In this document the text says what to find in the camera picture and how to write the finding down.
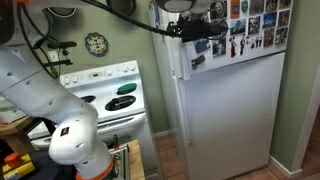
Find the orange emergency stop button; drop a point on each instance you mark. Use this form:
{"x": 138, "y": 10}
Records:
{"x": 13, "y": 159}

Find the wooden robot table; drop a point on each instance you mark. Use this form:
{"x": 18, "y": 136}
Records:
{"x": 135, "y": 160}

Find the small dark figures magnet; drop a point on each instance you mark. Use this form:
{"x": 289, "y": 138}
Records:
{"x": 258, "y": 41}

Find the orange rectangular magnet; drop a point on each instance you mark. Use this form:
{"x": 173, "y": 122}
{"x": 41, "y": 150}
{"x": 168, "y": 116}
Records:
{"x": 235, "y": 8}

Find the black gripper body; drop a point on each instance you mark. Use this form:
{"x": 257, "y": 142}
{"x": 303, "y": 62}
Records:
{"x": 198, "y": 30}

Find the blue puzzle shaped magnet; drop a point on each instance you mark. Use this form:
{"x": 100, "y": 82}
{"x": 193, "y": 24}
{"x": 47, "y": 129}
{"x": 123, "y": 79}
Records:
{"x": 201, "y": 46}

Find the white freezer door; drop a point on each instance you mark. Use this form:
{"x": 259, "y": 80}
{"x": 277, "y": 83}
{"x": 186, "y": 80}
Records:
{"x": 216, "y": 63}

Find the skeleton figure magnet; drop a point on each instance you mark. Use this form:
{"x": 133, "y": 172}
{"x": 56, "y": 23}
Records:
{"x": 242, "y": 44}

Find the landscape photo magnet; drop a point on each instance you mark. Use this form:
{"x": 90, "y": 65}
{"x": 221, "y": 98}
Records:
{"x": 238, "y": 27}

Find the green burner cover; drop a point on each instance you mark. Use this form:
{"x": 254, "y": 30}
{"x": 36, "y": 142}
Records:
{"x": 127, "y": 88}

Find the small black stove burner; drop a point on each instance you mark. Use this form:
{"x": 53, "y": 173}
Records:
{"x": 88, "y": 99}

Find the aluminium frame profile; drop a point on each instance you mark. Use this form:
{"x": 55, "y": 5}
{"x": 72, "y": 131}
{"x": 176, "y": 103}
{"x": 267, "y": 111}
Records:
{"x": 120, "y": 163}

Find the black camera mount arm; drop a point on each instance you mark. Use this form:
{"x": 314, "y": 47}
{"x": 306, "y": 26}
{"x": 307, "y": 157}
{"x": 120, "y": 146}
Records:
{"x": 60, "y": 45}

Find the red dress figure magnet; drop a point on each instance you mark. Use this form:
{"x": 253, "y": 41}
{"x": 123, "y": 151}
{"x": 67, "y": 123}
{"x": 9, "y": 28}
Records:
{"x": 233, "y": 47}

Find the white wall switch plate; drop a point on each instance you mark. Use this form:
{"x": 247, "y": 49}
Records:
{"x": 53, "y": 56}

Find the white lower fridge door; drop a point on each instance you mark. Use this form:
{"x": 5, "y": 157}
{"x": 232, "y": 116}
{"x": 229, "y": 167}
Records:
{"x": 233, "y": 116}

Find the large black stove burner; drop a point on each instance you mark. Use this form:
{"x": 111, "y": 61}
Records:
{"x": 120, "y": 103}

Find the dark hanging pan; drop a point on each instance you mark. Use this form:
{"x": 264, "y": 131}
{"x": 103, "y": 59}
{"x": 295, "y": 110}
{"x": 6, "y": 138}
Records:
{"x": 62, "y": 12}
{"x": 122, "y": 6}

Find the yellow emergency stop box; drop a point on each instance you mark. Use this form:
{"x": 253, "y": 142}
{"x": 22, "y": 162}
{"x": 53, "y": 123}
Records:
{"x": 20, "y": 170}

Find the colourful decorative wall plate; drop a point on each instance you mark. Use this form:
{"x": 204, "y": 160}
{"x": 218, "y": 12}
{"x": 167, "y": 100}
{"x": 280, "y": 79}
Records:
{"x": 96, "y": 43}

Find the wooden side table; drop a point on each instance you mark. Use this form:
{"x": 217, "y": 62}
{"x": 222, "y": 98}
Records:
{"x": 16, "y": 128}

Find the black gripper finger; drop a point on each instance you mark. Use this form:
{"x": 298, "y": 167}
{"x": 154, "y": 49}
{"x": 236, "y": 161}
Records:
{"x": 220, "y": 25}
{"x": 220, "y": 34}

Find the white fridge body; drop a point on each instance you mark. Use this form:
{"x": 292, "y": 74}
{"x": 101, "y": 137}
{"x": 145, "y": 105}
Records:
{"x": 165, "y": 83}

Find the skull picture magnet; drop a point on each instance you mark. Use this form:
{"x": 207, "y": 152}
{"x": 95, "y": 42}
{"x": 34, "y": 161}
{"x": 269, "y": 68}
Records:
{"x": 219, "y": 7}

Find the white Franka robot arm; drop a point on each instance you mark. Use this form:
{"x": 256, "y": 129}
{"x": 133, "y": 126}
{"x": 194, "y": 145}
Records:
{"x": 40, "y": 96}

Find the dark photo magnet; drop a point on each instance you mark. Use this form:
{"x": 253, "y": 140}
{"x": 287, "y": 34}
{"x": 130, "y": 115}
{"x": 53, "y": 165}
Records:
{"x": 219, "y": 47}

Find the white stove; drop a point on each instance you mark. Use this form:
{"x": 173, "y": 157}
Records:
{"x": 103, "y": 86}

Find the blue photo magnet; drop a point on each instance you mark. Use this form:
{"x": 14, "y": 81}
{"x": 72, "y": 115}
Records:
{"x": 269, "y": 20}

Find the black rectangular magnet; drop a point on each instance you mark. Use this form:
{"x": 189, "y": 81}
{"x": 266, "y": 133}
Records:
{"x": 198, "y": 61}

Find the white door frame trim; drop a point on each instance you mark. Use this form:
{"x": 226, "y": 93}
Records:
{"x": 308, "y": 126}

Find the teal oval magnet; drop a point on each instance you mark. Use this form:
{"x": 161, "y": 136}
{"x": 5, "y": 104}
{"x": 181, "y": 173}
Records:
{"x": 244, "y": 5}

